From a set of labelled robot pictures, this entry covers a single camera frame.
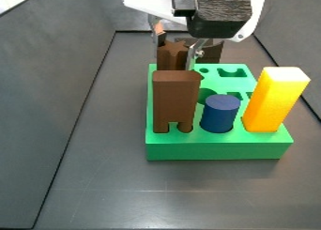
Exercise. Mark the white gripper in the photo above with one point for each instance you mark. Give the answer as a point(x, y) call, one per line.
point(159, 10)

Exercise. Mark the brown star prism block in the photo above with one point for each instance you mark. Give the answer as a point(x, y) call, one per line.
point(171, 56)

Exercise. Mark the black curved fixture stand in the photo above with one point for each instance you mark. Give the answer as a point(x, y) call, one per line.
point(211, 49)

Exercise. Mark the brown arch block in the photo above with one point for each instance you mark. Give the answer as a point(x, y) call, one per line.
point(175, 89)

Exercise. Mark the green shape sorter base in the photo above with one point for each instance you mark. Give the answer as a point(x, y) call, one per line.
point(228, 79)

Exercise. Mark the blue cylinder block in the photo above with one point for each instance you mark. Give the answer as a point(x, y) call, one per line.
point(219, 112)

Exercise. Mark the yellow rectangular block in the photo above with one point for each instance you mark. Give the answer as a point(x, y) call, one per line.
point(278, 89)

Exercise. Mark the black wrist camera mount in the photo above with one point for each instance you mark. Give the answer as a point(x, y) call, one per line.
point(212, 18)

